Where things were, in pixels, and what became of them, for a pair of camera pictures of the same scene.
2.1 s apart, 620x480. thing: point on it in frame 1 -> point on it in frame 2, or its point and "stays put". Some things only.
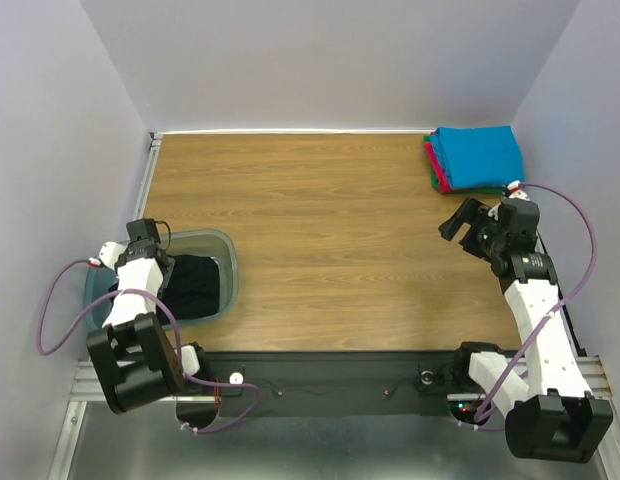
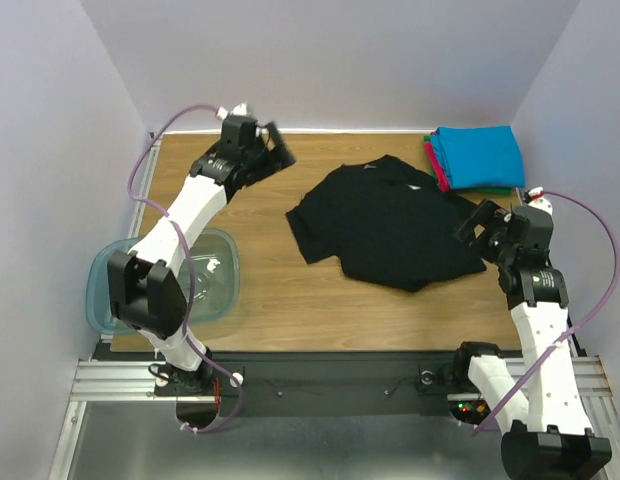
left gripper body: (168, 273) -> (256, 161)
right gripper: (472, 232) stays put
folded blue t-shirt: (479, 156) stays put
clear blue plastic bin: (215, 244) stays put
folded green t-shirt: (463, 191) stays put
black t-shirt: (192, 288) -> (390, 225)
